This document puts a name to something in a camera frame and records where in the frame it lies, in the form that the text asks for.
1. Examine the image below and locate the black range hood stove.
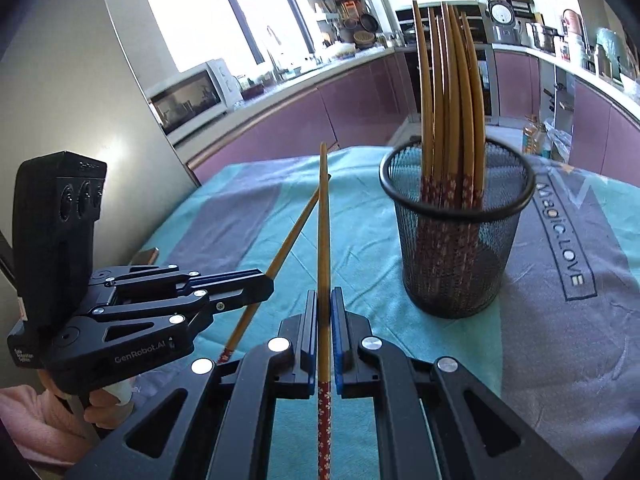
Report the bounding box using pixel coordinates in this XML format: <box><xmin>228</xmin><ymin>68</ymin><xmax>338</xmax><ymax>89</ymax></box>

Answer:
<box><xmin>394</xmin><ymin>1</ymin><xmax>492</xmax><ymax>47</ymax></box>

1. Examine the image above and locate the left hand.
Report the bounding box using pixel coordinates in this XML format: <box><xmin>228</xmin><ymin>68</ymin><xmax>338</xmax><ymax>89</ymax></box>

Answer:
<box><xmin>37</xmin><ymin>370</ymin><xmax>134</xmax><ymax>430</ymax></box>

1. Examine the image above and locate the yellow cooking oil bottle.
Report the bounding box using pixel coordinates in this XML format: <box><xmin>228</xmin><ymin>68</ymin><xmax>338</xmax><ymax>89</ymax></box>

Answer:
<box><xmin>522</xmin><ymin>115</ymin><xmax>544</xmax><ymax>155</ymax></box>

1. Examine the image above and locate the bamboo chopstick lone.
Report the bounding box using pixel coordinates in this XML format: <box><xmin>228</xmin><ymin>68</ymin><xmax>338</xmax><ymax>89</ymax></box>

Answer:
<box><xmin>412</xmin><ymin>0</ymin><xmax>433</xmax><ymax>204</ymax></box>

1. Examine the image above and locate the black built-in oven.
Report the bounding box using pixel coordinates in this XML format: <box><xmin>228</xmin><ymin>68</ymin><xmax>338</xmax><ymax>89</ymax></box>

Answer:
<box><xmin>405</xmin><ymin>44</ymin><xmax>499</xmax><ymax>125</ymax></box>

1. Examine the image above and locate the white rice cooker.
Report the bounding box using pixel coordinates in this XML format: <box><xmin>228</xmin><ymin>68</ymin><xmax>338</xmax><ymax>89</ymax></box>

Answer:
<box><xmin>488</xmin><ymin>0</ymin><xmax>521</xmax><ymax>44</ymax></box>

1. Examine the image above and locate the teal and purple tablecloth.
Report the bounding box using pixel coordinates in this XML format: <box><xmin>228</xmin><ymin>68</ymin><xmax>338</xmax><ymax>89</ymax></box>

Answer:
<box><xmin>143</xmin><ymin>146</ymin><xmax>639</xmax><ymax>479</ymax></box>

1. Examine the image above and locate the black mesh pen cup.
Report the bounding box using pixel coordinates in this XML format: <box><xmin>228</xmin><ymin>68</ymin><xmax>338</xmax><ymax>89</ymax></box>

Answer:
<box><xmin>378</xmin><ymin>139</ymin><xmax>535</xmax><ymax>318</ymax></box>

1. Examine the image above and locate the pink sleeve left forearm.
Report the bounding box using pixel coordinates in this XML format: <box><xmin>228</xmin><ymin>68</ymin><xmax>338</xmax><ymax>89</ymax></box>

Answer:
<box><xmin>1</xmin><ymin>385</ymin><xmax>93</xmax><ymax>468</ymax></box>

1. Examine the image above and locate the white microwave oven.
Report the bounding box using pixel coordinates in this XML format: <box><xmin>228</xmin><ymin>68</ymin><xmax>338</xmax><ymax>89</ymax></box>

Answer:
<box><xmin>144</xmin><ymin>58</ymin><xmax>242</xmax><ymax>145</ymax></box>

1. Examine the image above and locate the pink electric kettle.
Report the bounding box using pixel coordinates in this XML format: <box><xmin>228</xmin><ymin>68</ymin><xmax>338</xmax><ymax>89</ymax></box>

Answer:
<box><xmin>561</xmin><ymin>9</ymin><xmax>584</xmax><ymax>38</ymax></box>

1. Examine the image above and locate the wooden chair back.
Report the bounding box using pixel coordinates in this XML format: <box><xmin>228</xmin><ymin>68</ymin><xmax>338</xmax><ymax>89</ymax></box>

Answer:
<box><xmin>130</xmin><ymin>247</ymin><xmax>160</xmax><ymax>266</ymax></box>

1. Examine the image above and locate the steel stock pot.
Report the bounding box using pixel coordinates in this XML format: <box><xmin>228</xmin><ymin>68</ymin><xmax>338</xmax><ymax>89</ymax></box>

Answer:
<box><xmin>525</xmin><ymin>22</ymin><xmax>558</xmax><ymax>54</ymax></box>

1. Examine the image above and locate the mint green appliance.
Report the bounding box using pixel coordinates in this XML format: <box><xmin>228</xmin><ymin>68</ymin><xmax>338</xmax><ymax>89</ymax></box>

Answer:
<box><xmin>596</xmin><ymin>27</ymin><xmax>634</xmax><ymax>79</ymax></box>

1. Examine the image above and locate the bamboo chopstick red end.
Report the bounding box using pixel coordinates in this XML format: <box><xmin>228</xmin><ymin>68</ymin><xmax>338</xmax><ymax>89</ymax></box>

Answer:
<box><xmin>460</xmin><ymin>12</ymin><xmax>486</xmax><ymax>209</ymax></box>
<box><xmin>440</xmin><ymin>2</ymin><xmax>460</xmax><ymax>209</ymax></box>
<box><xmin>317</xmin><ymin>142</ymin><xmax>332</xmax><ymax>479</ymax></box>
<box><xmin>432</xmin><ymin>18</ymin><xmax>446</xmax><ymax>207</ymax></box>
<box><xmin>444</xmin><ymin>4</ymin><xmax>475</xmax><ymax>209</ymax></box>
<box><xmin>216</xmin><ymin>188</ymin><xmax>320</xmax><ymax>364</ymax></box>

